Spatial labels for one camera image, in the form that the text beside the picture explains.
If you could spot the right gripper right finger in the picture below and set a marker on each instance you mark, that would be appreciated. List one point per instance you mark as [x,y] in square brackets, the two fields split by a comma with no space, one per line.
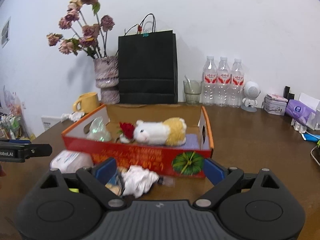
[226,182]

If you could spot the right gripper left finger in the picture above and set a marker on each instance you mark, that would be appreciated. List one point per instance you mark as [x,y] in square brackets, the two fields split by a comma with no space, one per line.
[94,180]

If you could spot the blue snack packet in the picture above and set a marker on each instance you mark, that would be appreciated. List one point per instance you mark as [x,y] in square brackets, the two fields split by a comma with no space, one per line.
[116,183]

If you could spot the white wet wipes pack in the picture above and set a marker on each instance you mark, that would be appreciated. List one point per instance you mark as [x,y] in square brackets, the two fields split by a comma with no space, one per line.
[69,161]

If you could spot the white cloth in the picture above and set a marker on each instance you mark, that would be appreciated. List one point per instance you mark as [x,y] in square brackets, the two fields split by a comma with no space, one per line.
[138,181]

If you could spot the clear plastic wrapper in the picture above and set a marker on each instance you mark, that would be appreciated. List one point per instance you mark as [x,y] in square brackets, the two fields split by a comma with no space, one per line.
[98,131]

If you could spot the small clear plastic bag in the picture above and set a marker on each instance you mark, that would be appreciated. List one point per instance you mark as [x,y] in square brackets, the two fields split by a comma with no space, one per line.
[166,181]

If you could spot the white and tan plush toy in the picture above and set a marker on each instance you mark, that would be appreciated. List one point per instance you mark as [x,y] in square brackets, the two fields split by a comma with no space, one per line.
[171,132]

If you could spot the person's left hand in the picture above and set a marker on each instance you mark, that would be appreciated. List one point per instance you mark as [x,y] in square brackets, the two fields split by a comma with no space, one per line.
[2,172]

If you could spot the purple cloth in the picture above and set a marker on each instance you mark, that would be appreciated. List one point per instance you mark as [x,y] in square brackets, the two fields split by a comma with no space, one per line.
[194,143]

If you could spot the red orange cardboard box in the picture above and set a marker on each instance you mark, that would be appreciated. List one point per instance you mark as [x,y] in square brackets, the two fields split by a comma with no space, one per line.
[164,160]

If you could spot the crumpled white tissue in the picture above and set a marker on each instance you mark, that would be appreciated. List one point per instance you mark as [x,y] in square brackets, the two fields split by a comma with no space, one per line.
[74,117]

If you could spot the yellow ceramic mug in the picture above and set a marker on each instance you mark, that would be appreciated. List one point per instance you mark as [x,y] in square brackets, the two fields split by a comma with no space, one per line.
[86,103]

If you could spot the small tin box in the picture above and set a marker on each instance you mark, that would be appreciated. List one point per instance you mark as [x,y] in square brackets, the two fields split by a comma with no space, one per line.
[274,104]

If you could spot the left water bottle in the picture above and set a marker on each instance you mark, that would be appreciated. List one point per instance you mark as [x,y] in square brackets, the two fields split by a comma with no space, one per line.
[209,81]

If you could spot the water bottle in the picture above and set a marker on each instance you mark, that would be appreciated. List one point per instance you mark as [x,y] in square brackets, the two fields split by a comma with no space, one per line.
[209,81]
[223,81]
[237,83]

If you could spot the white robot figurine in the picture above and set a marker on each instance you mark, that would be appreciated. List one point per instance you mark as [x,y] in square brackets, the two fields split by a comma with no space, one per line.
[251,92]

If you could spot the clear glass cup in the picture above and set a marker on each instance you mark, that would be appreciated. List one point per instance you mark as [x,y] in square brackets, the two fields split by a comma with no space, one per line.
[192,91]

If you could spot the right water bottle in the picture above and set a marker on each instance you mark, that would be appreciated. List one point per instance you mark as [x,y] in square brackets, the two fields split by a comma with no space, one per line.
[237,83]

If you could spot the middle water bottle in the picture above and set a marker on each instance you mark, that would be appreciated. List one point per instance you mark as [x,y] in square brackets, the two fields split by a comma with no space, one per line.
[223,81]

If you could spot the purple tissue pack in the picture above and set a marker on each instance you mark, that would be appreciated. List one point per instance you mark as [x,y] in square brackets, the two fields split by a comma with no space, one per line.
[301,113]

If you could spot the pink textured vase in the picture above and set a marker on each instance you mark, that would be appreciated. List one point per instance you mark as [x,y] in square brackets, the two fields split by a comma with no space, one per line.
[107,79]

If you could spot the black paper shopping bag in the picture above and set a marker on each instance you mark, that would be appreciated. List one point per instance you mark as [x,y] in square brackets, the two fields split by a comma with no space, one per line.
[148,72]

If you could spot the dried pink rose bouquet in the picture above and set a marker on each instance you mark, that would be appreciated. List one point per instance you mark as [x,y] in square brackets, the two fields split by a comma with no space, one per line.
[89,38]

